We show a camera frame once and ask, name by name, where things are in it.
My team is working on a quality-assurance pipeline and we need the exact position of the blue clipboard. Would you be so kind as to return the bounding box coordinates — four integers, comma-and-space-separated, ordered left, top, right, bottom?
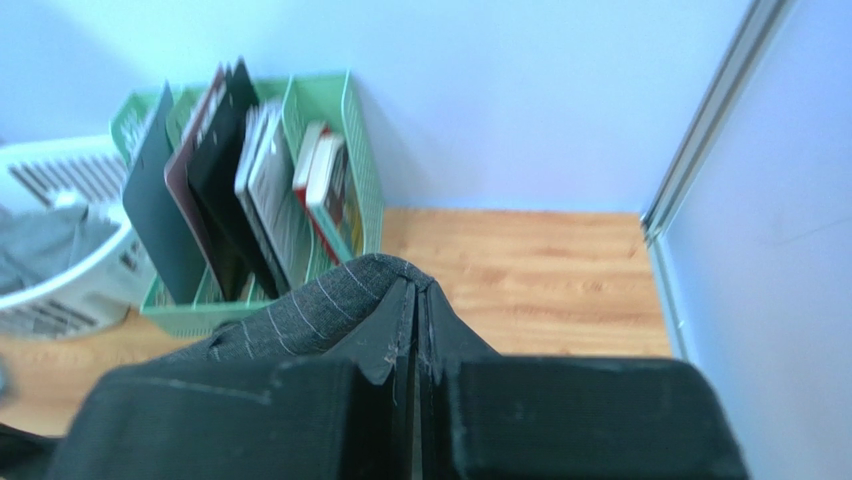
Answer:
122, 83, 206, 304

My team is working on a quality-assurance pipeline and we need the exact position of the green spine book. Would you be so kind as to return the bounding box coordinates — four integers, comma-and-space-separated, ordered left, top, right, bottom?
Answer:
306, 133, 365, 263

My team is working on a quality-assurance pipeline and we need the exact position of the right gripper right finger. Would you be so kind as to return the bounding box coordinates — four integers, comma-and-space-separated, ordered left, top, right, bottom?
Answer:
417, 285, 749, 479

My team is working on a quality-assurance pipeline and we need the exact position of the white laundry basket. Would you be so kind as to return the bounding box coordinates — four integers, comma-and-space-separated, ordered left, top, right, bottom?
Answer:
1, 136, 155, 340

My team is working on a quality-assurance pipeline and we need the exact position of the red book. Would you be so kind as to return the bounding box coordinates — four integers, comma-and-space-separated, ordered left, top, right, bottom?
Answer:
292, 120, 339, 265

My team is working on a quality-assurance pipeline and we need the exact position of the grey notebook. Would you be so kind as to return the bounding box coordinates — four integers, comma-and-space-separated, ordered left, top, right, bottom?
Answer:
234, 97, 314, 297

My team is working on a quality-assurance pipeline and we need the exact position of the black pinstriped long sleeve shirt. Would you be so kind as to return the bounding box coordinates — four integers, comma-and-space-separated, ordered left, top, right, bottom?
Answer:
1, 254, 434, 479

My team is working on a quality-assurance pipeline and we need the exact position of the aluminium rail frame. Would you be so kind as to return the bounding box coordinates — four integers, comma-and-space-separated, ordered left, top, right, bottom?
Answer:
640, 0, 795, 361

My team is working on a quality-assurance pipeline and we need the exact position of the grey shirt in basket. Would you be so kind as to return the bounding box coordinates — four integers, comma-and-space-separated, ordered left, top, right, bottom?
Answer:
1, 205, 119, 295

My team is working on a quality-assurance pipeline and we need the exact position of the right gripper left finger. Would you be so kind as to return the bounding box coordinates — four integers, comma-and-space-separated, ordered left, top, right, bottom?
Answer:
47, 279, 416, 479

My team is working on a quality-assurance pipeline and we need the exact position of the green file organizer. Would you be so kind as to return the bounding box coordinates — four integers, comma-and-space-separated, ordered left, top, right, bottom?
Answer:
110, 71, 385, 337

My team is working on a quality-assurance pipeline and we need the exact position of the black folder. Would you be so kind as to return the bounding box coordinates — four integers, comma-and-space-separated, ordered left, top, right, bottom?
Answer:
187, 58, 279, 301

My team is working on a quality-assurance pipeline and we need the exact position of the mauve clipboard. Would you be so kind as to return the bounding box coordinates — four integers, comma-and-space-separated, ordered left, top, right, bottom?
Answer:
163, 65, 247, 300

